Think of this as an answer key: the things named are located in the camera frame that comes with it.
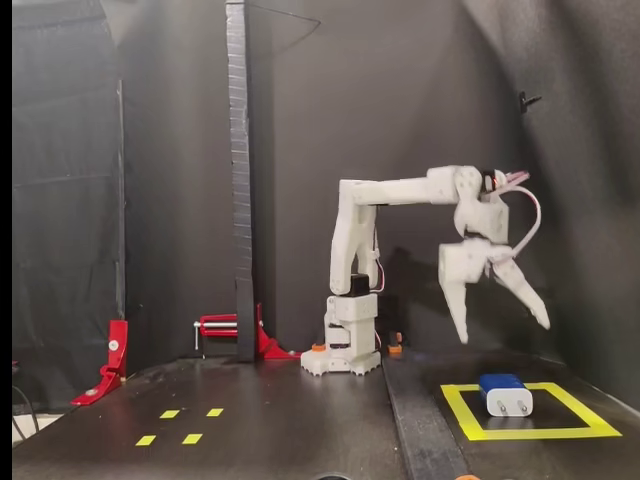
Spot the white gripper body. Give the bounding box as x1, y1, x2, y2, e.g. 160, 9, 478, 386
438, 238, 515, 286

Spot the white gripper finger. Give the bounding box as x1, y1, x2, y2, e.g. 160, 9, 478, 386
492, 255, 552, 331
438, 277, 471, 346

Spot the blue white charger block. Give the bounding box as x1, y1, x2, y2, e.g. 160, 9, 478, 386
478, 373, 535, 419

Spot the black flat strip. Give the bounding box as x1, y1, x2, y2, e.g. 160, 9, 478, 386
381, 352, 474, 480

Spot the yellow tape square outline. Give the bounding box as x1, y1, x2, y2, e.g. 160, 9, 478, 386
439, 382, 624, 442

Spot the black backdrop cloth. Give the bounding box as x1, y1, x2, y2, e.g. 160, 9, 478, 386
117, 0, 640, 416

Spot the red screw clamp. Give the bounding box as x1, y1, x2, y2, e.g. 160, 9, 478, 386
192, 301, 303, 362

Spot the dark fabric sheet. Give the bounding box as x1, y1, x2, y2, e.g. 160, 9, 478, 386
12, 0, 126, 416

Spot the red white black servo cable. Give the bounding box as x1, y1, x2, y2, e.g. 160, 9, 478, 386
370, 247, 388, 351
482, 169, 545, 262

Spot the black foam post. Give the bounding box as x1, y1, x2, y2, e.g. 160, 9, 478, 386
225, 0, 259, 362

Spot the red angled bracket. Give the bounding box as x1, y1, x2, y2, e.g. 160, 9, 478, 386
69, 318, 130, 407

